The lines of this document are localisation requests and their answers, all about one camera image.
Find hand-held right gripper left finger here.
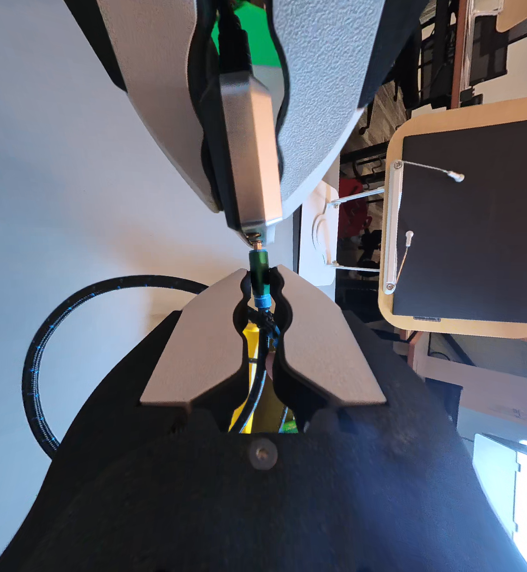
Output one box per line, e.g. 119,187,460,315
139,268,251,410

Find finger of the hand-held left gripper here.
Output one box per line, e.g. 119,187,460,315
269,0,385,212
97,0,228,214

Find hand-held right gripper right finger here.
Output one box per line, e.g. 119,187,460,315
269,264,388,408

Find green plastic bin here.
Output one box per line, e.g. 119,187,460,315
211,0,283,69

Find yellow plastic bin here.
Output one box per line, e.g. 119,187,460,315
228,323,299,434

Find black hub cable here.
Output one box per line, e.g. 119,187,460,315
210,0,254,77

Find black braided hdmi cable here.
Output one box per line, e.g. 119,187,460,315
21,240,283,461

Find grey hdmi adapter hub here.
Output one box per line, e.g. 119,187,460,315
219,71,286,246

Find wooden chair with black back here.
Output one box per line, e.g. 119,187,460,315
464,0,527,88

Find white desk stand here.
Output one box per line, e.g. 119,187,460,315
298,159,404,296

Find thin white-tipped wire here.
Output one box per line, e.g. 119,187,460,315
397,230,415,287
399,160,466,183

